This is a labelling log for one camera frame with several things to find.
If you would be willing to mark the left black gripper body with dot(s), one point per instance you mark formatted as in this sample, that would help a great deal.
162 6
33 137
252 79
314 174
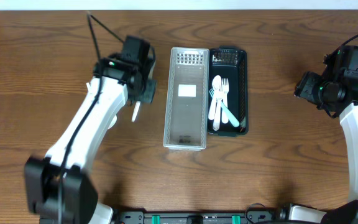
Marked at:
148 90

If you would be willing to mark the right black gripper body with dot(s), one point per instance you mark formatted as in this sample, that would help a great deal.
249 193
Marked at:
317 89

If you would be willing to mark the white spoon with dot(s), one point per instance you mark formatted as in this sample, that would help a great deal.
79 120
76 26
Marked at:
216 84
136 111

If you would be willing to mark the white plastic fork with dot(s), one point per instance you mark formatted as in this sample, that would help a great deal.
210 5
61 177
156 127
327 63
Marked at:
225 86

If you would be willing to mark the pink plastic fork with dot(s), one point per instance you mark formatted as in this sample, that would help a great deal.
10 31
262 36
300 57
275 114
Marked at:
218 95

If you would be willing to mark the pale green plastic fork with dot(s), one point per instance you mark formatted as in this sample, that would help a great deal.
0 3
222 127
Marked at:
232 119

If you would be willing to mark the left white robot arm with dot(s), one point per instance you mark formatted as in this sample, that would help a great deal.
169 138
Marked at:
58 186

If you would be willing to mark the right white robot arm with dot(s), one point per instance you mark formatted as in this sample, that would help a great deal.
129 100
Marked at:
347 213

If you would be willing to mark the white utensil under left gripper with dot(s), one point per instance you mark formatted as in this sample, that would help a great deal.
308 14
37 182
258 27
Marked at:
112 123

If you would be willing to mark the clear plastic basket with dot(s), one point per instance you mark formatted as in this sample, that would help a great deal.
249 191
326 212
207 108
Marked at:
187 98

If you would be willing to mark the black plastic basket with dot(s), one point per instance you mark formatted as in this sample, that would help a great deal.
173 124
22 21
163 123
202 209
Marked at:
231 63

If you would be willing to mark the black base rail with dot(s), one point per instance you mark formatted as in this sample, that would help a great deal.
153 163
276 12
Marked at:
256 213

